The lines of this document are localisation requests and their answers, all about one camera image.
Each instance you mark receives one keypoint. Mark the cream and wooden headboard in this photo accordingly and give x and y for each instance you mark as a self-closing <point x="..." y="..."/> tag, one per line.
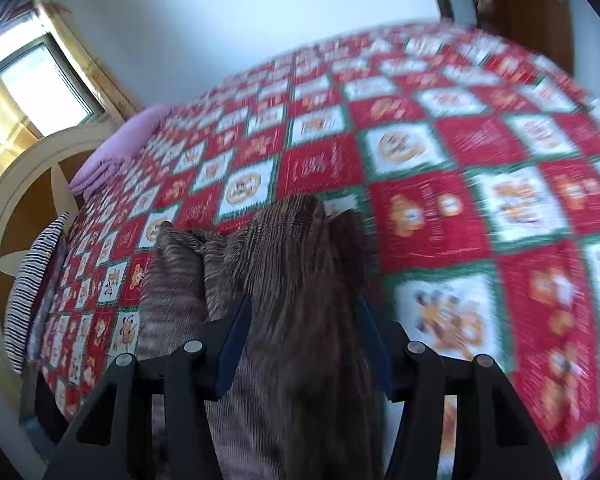
<point x="15" y="190"/>

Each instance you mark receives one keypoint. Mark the window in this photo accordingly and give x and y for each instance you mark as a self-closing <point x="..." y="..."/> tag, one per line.
<point x="40" y="80"/>

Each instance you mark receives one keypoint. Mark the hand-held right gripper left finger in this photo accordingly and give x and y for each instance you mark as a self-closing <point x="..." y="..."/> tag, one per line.
<point x="232" y="345"/>

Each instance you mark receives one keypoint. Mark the grey striped pillow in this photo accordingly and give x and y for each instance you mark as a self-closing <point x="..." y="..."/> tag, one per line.
<point x="32" y="290"/>

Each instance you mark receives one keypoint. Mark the brown knitted sweater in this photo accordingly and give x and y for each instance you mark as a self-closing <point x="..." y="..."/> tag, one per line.
<point x="290" y="280"/>

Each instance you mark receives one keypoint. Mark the folded pink blanket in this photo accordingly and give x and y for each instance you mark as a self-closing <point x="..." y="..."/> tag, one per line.
<point x="115" y="152"/>

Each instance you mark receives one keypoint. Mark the brown wooden door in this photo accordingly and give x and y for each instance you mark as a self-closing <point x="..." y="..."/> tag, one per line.
<point x="527" y="10"/>

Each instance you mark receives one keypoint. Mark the red checkered printed quilt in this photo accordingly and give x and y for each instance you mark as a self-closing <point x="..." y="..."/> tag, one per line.
<point x="480" y="160"/>

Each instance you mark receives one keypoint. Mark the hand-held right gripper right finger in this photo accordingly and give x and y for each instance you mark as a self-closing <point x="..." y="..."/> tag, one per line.
<point x="375" y="345"/>

